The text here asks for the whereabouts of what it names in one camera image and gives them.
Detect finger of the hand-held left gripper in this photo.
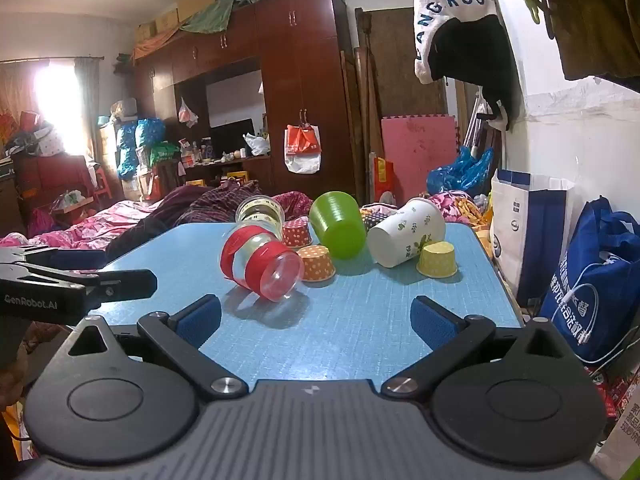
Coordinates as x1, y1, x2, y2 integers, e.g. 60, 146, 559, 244
0, 245, 109, 274
0, 263, 159, 307

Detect blue patterned bag pile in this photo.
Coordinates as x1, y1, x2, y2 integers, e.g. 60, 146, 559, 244
115, 118, 166, 180

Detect orange and white hanging bag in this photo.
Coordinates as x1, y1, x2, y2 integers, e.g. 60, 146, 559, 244
283, 122, 322, 175

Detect clear cup with red band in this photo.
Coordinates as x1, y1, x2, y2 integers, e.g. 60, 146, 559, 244
220, 224, 305, 303

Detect red packets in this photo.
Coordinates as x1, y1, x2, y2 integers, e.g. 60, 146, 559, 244
584, 364, 632, 422

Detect white and blue paper bag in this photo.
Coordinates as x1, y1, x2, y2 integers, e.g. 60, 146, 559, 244
489, 168, 577, 307

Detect green cloth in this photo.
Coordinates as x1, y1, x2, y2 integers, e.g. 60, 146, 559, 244
179, 0, 297, 37

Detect brown wooden boards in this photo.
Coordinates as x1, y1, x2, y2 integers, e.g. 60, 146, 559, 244
341, 7, 452, 202

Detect dark olive hanging garment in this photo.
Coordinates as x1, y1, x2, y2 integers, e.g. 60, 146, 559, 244
542, 0, 640, 94

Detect dark purple plaid cloth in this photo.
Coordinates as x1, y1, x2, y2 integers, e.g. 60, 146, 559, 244
106, 179, 313, 262

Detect pink and white plastic bag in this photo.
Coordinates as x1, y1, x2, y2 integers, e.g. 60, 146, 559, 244
178, 97, 200, 129

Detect pink foam mat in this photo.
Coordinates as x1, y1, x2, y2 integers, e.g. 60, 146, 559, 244
381, 114, 459, 195

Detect blue plastic bag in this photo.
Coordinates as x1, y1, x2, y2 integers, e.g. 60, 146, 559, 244
425, 145, 496, 197

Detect green plastic cup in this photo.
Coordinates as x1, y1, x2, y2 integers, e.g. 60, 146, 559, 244
308, 190, 368, 261

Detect green plastic bag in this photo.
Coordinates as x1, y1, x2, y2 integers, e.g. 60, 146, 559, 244
149, 140, 181, 167

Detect yellow dotted small paper cup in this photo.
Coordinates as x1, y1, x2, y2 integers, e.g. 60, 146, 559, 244
416, 241, 459, 279

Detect white leaf print paper cup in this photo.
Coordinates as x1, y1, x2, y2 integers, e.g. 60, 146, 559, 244
366, 197, 447, 268

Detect curtain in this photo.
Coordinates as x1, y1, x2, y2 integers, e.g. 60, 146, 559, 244
0, 57, 104, 157

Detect red and yellow bag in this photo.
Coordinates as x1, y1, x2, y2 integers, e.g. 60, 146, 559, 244
372, 156, 396, 206

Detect clear cup with yellow band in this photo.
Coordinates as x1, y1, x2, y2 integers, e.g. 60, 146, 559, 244
235, 194, 286, 239

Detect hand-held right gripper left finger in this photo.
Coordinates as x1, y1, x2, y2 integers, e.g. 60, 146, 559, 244
65, 295, 247, 402

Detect red dotted small paper cup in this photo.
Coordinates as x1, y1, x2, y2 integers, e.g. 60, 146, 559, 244
281, 216, 314, 249

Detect blue tote bag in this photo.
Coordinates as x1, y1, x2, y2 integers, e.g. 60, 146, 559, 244
537, 197, 640, 365

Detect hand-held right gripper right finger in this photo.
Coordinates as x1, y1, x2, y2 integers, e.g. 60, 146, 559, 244
380, 295, 577, 402

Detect white printed bag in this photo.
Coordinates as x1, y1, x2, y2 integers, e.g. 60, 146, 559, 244
589, 394, 640, 480

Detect floral cloth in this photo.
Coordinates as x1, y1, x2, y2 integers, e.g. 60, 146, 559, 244
359, 191, 495, 242

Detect dark dotted small paper cup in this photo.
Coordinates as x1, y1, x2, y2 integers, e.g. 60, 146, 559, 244
361, 210, 391, 233

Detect orange dotted small paper cup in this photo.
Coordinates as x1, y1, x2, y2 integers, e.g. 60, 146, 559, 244
297, 245, 336, 282

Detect pink blanket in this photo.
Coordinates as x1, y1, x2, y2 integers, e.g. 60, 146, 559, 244
0, 199, 177, 252

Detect white and black jacket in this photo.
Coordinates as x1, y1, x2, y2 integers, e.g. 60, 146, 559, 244
413, 0, 519, 134

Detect brown wooden wardrobe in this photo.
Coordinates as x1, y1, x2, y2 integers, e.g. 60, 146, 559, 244
132, 0, 359, 202

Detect black monitor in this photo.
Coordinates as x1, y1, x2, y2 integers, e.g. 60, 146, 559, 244
209, 118, 256, 157

